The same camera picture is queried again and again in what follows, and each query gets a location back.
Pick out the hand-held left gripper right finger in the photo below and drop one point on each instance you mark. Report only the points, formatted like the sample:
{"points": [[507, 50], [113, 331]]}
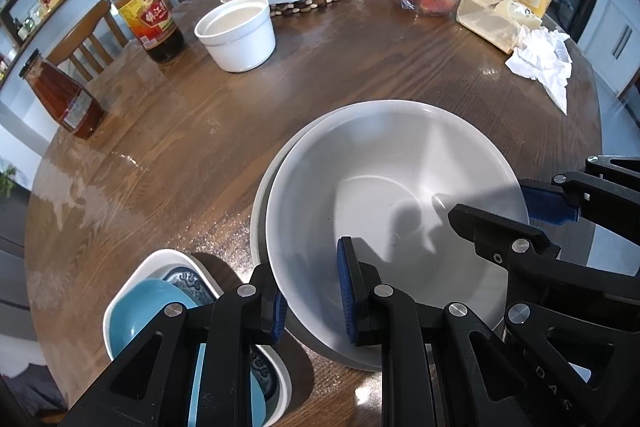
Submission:
{"points": [[346, 287]]}

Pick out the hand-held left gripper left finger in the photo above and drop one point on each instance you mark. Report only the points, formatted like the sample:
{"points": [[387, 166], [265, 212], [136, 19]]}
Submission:
{"points": [[277, 314]]}

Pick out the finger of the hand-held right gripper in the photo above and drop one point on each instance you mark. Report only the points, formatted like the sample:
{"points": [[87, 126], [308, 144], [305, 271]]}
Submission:
{"points": [[500, 239], [545, 202]]}

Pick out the white bowl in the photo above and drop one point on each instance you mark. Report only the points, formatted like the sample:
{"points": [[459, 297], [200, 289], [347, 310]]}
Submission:
{"points": [[390, 187]]}

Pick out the large grey bowl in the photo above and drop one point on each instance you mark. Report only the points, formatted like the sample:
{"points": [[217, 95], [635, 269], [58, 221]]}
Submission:
{"points": [[257, 207]]}

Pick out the blue square plate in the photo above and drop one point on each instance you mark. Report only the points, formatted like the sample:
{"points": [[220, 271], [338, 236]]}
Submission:
{"points": [[137, 312]]}

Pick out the large patterned square plate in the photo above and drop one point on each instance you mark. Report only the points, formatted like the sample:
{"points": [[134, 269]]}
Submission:
{"points": [[112, 322]]}

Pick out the white ramekin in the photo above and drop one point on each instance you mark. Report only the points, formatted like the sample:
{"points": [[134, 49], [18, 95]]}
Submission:
{"points": [[237, 42]]}

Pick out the crumpled white tissue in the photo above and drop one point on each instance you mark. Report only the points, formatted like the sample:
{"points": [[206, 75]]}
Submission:
{"points": [[542, 62]]}

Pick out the beige paper box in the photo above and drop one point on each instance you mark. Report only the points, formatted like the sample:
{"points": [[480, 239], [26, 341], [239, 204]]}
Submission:
{"points": [[485, 19]]}

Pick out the red sauce bottle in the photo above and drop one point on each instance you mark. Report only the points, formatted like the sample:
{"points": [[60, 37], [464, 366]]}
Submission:
{"points": [[65, 102]]}

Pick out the hanging vine plant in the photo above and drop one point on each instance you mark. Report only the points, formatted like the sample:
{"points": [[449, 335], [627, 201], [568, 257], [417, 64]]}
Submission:
{"points": [[7, 179]]}

